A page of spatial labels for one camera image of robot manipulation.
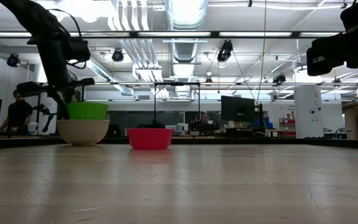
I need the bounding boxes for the black ceiling spotlight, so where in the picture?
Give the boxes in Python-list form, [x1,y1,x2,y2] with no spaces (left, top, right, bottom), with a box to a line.
[111,49,124,63]
[272,73,287,85]
[6,53,21,68]

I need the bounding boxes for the black background station frame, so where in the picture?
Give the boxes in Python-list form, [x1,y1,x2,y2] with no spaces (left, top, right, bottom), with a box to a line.
[153,82,201,129]
[35,81,86,131]

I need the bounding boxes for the large black monitor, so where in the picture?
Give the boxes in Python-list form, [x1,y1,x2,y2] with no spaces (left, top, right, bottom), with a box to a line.
[221,95,256,124]

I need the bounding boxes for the beige bowl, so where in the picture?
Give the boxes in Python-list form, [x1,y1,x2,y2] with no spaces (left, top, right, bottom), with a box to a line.
[56,119,111,146]

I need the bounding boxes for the black overhead frame bar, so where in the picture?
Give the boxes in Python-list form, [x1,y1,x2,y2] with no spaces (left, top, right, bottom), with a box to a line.
[0,30,347,39]

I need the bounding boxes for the thin hanging cable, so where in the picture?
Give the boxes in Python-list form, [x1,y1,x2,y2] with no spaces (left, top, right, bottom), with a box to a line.
[255,0,267,103]

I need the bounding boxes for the silver ceiling air duct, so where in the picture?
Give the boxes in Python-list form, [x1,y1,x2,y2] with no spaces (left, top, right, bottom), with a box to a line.
[165,0,209,97]

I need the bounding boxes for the black overhead camera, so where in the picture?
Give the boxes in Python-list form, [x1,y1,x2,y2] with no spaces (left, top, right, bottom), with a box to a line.
[216,39,234,63]

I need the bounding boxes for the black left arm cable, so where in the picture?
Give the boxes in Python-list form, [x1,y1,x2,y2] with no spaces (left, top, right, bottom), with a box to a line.
[47,8,88,70]

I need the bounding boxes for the blue storage bins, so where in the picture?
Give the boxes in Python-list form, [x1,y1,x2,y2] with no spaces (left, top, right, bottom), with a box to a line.
[255,116,275,130]

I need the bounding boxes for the white pillar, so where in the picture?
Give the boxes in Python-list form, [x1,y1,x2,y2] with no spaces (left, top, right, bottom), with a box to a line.
[293,85,324,139]

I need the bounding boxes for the red storage shelf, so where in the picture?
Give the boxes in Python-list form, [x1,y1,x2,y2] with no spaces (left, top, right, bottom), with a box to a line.
[278,117,296,138]

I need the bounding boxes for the red plastic bowl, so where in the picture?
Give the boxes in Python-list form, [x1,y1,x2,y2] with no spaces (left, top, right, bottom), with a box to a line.
[127,128,174,150]

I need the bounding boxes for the green plastic bowl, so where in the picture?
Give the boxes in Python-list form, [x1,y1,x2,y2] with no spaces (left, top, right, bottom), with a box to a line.
[66,102,109,121]

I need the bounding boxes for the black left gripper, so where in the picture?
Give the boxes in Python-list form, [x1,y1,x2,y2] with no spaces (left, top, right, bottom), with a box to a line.
[16,39,95,121]

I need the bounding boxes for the black table edge rail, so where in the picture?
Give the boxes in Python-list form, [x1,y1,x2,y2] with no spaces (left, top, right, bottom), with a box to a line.
[0,138,358,151]

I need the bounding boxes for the person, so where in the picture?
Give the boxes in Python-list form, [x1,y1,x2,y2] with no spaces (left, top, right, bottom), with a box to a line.
[194,112,218,132]
[0,89,34,132]

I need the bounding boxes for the wooden cabinet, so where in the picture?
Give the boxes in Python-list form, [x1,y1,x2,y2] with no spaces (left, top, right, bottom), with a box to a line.
[343,105,358,140]

